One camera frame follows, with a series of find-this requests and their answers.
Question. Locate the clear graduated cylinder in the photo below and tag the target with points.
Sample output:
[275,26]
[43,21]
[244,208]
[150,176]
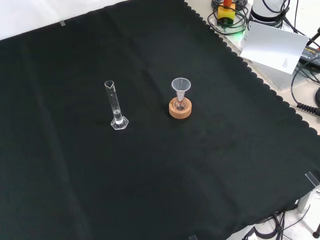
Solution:
[116,110]

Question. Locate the round-bottom glass flask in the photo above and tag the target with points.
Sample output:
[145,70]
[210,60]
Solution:
[180,104]

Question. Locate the black bench cloth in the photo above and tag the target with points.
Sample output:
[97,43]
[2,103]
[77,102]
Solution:
[155,155]

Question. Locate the clear plastic funnel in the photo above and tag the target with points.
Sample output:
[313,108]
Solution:
[181,88]

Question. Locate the yellow stop button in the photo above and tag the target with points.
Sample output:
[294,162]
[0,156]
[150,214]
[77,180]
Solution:
[226,13]

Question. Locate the black power adapter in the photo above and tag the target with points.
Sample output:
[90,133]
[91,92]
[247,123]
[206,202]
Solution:
[311,55]

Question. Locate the grey metal bracket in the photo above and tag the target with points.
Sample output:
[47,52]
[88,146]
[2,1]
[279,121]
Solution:
[310,197]

